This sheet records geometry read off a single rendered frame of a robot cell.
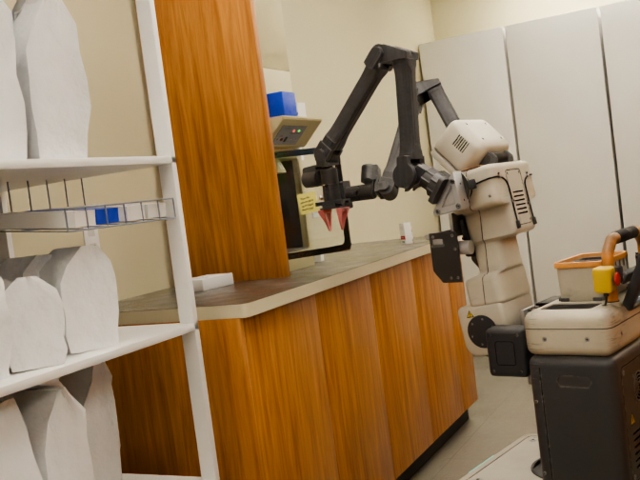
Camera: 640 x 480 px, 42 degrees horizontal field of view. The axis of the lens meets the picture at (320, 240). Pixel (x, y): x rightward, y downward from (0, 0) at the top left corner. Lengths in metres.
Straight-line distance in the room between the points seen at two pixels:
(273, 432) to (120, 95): 1.38
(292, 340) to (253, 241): 0.53
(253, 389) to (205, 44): 1.31
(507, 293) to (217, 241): 1.08
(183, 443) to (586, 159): 3.91
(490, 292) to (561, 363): 0.36
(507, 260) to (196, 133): 1.22
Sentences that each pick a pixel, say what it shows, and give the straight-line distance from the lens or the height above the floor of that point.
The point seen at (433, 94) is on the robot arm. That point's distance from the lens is 3.09.
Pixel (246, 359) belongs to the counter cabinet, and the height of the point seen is 0.78.
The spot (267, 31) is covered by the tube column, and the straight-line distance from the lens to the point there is 3.27.
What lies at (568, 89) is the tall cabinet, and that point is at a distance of 5.85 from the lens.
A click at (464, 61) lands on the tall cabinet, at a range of 6.03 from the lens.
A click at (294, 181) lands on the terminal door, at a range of 3.09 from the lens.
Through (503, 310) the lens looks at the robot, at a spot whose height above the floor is 0.79.
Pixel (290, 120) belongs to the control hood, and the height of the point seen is 1.49.
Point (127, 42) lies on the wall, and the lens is 3.27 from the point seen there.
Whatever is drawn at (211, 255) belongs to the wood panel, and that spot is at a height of 1.04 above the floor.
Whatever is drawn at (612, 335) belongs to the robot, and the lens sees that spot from 2.35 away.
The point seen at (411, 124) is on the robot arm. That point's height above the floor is 1.39.
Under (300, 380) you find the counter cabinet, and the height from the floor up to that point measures 0.65.
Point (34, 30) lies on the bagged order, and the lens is 2.01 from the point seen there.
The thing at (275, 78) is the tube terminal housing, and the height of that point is 1.67.
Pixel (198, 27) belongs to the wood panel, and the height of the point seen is 1.86.
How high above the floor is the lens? 1.20
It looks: 3 degrees down
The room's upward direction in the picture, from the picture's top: 7 degrees counter-clockwise
